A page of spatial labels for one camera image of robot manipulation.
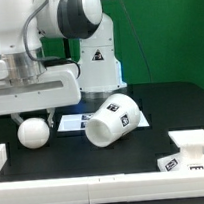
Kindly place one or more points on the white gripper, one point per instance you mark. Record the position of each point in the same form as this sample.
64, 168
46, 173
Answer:
56, 87

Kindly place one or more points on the white lamp bulb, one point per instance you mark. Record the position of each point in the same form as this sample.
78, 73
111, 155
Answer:
33, 133

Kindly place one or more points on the white lamp base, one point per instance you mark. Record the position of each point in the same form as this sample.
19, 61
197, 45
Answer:
191, 155

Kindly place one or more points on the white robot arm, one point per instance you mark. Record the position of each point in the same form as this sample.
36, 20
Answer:
30, 81

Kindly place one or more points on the white lamp shade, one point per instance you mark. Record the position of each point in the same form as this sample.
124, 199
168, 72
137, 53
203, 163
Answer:
116, 103

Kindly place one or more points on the white paper marker sheet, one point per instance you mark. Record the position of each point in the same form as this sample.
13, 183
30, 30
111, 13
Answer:
71, 122

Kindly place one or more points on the white front wall bar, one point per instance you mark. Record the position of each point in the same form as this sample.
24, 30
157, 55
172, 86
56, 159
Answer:
105, 189

